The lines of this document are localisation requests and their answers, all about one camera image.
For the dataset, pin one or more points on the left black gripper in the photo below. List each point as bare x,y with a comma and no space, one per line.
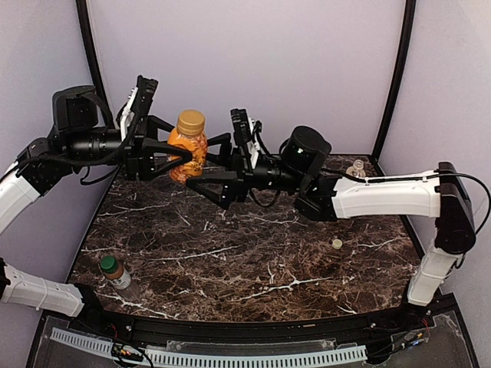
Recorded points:
135,157

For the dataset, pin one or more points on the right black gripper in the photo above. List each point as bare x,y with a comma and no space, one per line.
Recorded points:
238,173

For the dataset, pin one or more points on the orange juice bottle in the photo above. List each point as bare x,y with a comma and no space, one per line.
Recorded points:
189,134

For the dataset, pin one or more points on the yellow tea bottle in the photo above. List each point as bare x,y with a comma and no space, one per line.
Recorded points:
356,171

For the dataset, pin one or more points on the cream bottle cap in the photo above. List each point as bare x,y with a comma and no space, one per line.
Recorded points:
337,244

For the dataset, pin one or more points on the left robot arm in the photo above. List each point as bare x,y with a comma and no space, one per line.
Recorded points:
83,135

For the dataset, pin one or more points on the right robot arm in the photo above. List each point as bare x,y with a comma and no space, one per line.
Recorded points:
326,195

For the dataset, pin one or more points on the green cap coffee bottle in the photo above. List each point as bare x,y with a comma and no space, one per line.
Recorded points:
120,278

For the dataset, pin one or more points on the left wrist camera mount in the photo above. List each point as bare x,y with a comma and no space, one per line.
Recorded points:
139,100

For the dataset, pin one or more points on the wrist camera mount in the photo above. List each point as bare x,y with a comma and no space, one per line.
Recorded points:
245,137
139,100

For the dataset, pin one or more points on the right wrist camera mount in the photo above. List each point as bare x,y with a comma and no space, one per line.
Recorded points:
245,137

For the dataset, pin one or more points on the left black frame post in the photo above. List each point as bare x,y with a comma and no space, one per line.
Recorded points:
92,59

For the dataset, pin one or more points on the black frame post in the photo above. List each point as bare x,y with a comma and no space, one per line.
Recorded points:
396,80
92,59

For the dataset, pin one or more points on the black front rail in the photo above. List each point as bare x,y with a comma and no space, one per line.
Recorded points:
356,328

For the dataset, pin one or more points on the white slotted cable duct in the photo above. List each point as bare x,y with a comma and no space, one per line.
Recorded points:
157,357

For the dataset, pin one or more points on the right black frame post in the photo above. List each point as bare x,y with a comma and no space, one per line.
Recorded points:
396,80

